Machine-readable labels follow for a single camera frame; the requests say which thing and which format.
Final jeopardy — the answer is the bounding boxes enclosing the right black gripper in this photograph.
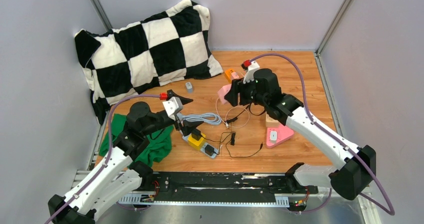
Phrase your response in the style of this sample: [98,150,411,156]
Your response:
[225,74,269,107]

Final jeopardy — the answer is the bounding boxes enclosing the pink cube socket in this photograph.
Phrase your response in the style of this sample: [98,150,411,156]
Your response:
[217,84,231,104]

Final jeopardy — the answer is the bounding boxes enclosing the grey blue small charger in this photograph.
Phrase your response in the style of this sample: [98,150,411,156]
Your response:
[185,82,194,93]

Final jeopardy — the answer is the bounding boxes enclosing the black tp-link power adapter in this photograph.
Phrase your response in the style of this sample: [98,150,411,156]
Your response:
[191,129,263,158]

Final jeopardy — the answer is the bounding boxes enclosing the yellow cube socket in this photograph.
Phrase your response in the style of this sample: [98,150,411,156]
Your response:
[187,132,206,151]

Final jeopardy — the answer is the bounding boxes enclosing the beige cube socket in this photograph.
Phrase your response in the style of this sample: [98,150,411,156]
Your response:
[265,114,280,128]

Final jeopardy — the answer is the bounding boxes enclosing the black adapter with thin cable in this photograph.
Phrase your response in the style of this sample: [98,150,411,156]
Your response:
[203,104,252,157]

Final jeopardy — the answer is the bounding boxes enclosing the pink usb charger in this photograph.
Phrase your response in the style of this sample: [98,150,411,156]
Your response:
[230,72,240,80]

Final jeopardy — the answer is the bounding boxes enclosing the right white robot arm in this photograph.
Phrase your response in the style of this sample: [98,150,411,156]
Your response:
[224,68,376,200]

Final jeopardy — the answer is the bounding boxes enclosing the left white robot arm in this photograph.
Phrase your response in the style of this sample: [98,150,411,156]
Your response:
[46,90,201,224]

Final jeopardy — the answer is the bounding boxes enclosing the orange power strip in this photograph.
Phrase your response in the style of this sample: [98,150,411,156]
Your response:
[224,68,236,83]

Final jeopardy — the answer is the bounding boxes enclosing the green cloth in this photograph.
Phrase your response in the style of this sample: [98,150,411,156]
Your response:
[111,114,174,167]

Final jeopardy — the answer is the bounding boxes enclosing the light blue power strip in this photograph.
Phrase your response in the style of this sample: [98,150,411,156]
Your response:
[182,135,219,159]

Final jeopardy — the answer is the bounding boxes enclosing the white cube charger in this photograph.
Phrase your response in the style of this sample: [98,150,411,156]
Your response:
[269,131,278,143]

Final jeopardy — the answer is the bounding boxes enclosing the pink power strip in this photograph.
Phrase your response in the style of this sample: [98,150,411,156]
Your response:
[266,124,295,149]

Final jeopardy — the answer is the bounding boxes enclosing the black white checkered pillow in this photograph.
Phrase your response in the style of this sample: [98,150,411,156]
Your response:
[74,0,223,123]

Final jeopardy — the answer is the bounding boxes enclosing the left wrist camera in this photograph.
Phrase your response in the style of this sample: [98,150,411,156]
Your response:
[162,97,184,121]

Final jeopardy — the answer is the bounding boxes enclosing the light blue coiled cord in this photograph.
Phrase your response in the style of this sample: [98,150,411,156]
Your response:
[178,112,223,127]

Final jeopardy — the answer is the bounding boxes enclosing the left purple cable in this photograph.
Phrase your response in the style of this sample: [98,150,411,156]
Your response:
[43,92,168,224]

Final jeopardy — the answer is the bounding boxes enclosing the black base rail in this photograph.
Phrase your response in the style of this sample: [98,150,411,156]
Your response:
[118,172,319,211]

